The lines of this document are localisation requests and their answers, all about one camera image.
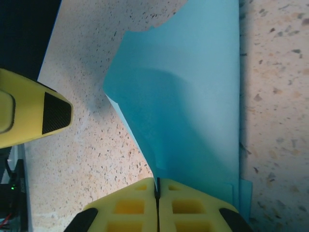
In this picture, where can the light blue paper sheet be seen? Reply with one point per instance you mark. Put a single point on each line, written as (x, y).
(193, 96)

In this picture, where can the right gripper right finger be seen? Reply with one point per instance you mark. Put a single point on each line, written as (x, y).
(193, 212)

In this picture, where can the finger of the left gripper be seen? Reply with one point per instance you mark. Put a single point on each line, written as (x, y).
(29, 113)

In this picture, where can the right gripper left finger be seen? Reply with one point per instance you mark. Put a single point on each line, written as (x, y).
(120, 212)

